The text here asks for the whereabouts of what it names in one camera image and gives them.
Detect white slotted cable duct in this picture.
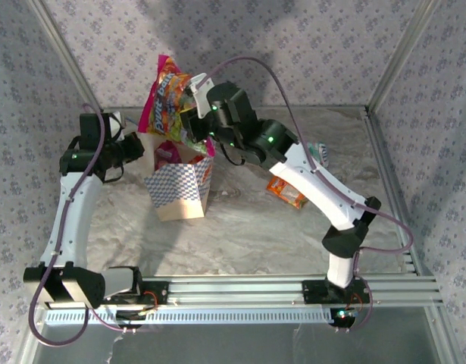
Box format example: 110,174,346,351
45,309,334,325

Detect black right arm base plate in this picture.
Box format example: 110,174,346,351
302,279,372,305

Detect wide aluminium base rail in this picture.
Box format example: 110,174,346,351
141,275,445,307

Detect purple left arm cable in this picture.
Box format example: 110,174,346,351
27,102,161,347

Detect thin aluminium frame rail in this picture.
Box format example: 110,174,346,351
102,105,370,113

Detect orange Fox's candy pack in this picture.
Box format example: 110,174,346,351
265,175,310,210

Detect aluminium frame leg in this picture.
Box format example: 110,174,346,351
424,305,463,364
15,305,48,364

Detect aluminium frame post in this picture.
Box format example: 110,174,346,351
26,0,105,113
366,0,443,113

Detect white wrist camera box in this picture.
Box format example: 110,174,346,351
107,111,126,140
186,73,214,119

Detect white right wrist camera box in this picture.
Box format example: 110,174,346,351
186,73,214,119

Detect purple pink snack pack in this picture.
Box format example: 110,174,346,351
154,140,181,172

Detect large fruit balls candy bag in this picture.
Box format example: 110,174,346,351
137,54,217,157

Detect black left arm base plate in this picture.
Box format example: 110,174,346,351
102,286,169,306

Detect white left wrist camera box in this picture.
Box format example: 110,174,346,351
107,111,126,140

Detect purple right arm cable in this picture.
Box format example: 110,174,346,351
200,55,414,334

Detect green white candy pack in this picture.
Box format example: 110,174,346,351
306,141,331,168

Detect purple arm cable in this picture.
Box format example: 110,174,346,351
27,102,161,347
200,55,414,334

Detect white paper bag blue checks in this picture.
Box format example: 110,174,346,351
122,113,214,222

